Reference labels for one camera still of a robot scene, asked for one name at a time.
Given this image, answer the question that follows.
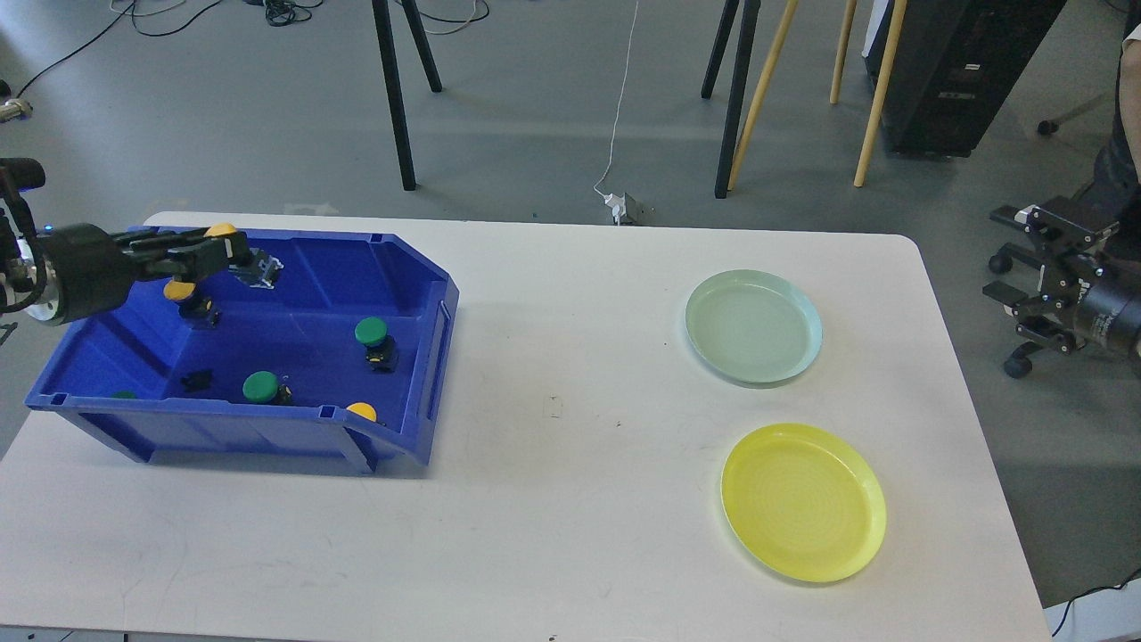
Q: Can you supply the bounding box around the wooden easel leg left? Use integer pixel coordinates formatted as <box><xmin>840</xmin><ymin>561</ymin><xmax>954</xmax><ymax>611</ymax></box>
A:
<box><xmin>726</xmin><ymin>0</ymin><xmax>799</xmax><ymax>190</ymax></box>

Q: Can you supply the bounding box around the small black switch block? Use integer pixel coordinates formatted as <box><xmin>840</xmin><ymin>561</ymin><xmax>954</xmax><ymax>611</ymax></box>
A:
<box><xmin>179</xmin><ymin>368</ymin><xmax>215</xmax><ymax>395</ymax></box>

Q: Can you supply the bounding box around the white power adapter on floor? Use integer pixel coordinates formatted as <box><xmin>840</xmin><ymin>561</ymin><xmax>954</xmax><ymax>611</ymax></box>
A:
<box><xmin>602</xmin><ymin>193</ymin><xmax>656</xmax><ymax>226</ymax></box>

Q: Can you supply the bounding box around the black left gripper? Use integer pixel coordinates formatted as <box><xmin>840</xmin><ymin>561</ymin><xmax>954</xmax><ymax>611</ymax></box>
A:
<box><xmin>40</xmin><ymin>224</ymin><xmax>234</xmax><ymax>325</ymax></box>

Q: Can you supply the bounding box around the black computer tower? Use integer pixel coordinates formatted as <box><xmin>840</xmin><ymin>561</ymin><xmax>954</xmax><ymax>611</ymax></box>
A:
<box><xmin>881</xmin><ymin>1</ymin><xmax>1065</xmax><ymax>159</ymax></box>

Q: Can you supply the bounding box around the yellow push button front edge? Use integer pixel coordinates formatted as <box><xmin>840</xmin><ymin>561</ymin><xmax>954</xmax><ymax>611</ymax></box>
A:
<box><xmin>346</xmin><ymin>403</ymin><xmax>378</xmax><ymax>423</ymax></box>

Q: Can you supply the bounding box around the wooden easel leg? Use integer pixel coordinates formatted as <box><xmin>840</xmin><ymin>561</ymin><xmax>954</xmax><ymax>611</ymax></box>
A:
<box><xmin>828</xmin><ymin>0</ymin><xmax>858</xmax><ymax>105</ymax></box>
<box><xmin>852</xmin><ymin>0</ymin><xmax>909</xmax><ymax>188</ymax></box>
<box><xmin>726</xmin><ymin>0</ymin><xmax>799</xmax><ymax>190</ymax></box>

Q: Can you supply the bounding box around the yellow plate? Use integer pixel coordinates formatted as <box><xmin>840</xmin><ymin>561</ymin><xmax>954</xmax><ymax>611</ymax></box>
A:
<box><xmin>718</xmin><ymin>423</ymin><xmax>888</xmax><ymax>585</ymax></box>

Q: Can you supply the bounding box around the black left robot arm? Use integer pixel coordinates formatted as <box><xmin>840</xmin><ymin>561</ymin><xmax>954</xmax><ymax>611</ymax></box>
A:
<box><xmin>1</xmin><ymin>159</ymin><xmax>283</xmax><ymax>325</ymax></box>

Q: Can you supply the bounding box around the blue plastic storage bin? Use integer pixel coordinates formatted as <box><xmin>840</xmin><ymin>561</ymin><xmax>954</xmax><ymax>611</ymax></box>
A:
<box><xmin>25</xmin><ymin>230</ymin><xmax>459</xmax><ymax>474</ymax></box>

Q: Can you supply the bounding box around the wooden easel leg middle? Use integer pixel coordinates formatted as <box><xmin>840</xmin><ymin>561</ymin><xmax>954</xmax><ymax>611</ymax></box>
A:
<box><xmin>828</xmin><ymin>0</ymin><xmax>858</xmax><ymax>105</ymax></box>

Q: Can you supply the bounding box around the wooden easel leg right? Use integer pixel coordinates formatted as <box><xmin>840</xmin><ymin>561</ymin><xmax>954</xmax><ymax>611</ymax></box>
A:
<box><xmin>852</xmin><ymin>0</ymin><xmax>909</xmax><ymax>188</ymax></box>

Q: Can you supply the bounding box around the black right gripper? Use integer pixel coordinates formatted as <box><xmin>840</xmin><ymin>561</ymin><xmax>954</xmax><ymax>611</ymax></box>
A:
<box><xmin>982</xmin><ymin>198</ymin><xmax>1124</xmax><ymax>355</ymax></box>

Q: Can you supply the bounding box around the light green plate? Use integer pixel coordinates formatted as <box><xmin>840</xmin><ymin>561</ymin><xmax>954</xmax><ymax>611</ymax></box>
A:
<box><xmin>683</xmin><ymin>269</ymin><xmax>824</xmax><ymax>387</ymax></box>

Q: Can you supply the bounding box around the green push button front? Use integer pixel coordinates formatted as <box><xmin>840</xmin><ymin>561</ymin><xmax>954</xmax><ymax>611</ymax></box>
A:
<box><xmin>242</xmin><ymin>369</ymin><xmax>293</xmax><ymax>406</ymax></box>

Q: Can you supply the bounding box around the green push button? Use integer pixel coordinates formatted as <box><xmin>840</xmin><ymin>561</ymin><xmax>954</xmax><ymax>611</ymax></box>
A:
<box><xmin>242</xmin><ymin>369</ymin><xmax>293</xmax><ymax>406</ymax></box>
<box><xmin>354</xmin><ymin>316</ymin><xmax>398</xmax><ymax>373</ymax></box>

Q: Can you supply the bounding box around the white cable on floor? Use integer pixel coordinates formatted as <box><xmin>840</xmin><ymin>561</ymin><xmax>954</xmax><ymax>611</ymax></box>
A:
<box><xmin>593</xmin><ymin>0</ymin><xmax>641</xmax><ymax>200</ymax></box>

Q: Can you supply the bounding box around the black stand legs center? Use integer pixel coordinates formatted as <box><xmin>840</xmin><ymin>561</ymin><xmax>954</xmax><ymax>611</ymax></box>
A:
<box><xmin>699</xmin><ymin>1</ymin><xmax>761</xmax><ymax>200</ymax></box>

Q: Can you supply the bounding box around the yellow push button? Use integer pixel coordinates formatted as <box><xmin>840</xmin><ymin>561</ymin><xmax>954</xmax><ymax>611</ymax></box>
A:
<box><xmin>205</xmin><ymin>224</ymin><xmax>283</xmax><ymax>290</ymax></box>
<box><xmin>162</xmin><ymin>281</ymin><xmax>220</xmax><ymax>330</ymax></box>

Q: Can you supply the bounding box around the black tripod legs left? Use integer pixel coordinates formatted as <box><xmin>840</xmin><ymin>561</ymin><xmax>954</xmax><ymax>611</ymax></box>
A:
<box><xmin>370</xmin><ymin>1</ymin><xmax>443</xmax><ymax>192</ymax></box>

